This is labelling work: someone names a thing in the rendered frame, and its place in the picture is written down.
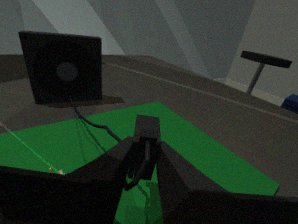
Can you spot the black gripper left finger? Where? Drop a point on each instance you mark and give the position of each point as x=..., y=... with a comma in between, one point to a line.
x=88, y=195

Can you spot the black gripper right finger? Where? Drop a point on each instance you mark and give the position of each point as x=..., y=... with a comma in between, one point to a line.
x=190, y=197

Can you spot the green circuit board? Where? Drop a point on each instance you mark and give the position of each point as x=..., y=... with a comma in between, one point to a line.
x=65, y=146

